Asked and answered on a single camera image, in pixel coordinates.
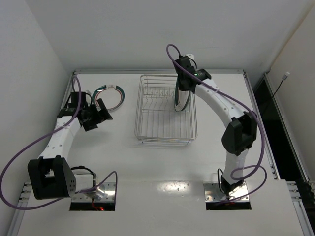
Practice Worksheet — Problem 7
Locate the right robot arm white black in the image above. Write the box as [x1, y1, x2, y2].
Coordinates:
[174, 66, 257, 195]

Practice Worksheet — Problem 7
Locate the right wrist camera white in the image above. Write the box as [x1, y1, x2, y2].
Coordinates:
[186, 54, 194, 59]

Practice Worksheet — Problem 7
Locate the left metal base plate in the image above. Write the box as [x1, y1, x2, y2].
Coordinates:
[71, 182, 116, 204]

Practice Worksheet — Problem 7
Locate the green red rimmed plate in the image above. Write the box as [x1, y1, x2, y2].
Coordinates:
[174, 80, 182, 112]
[92, 85, 125, 112]

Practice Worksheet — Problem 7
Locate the black cable with white plug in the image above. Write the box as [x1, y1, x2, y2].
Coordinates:
[270, 71, 290, 98]

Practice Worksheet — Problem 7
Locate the right black base cable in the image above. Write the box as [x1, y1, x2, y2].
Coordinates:
[217, 168, 226, 192]

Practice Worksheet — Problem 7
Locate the left black base cable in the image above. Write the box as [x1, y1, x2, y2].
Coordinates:
[71, 166, 97, 185]

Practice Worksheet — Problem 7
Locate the white plate with grey rim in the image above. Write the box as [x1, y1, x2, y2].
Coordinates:
[178, 90, 190, 111]

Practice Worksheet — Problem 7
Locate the black base cable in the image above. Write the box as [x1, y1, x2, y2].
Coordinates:
[217, 168, 226, 192]
[71, 166, 97, 185]

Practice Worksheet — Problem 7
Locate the small blue patterned plate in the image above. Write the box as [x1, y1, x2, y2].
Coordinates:
[185, 92, 191, 107]

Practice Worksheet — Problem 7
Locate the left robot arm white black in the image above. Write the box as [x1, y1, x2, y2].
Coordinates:
[28, 92, 112, 200]

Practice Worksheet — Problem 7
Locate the metal wire dish rack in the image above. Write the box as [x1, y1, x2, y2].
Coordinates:
[134, 74, 197, 146]

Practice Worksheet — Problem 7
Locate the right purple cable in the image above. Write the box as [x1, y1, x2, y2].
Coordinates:
[166, 44, 267, 205]

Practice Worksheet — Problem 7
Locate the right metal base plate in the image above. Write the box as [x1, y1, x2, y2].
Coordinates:
[203, 182, 250, 203]

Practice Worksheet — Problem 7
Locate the metal base plate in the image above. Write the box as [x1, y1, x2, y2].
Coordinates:
[203, 182, 250, 203]
[71, 182, 116, 204]

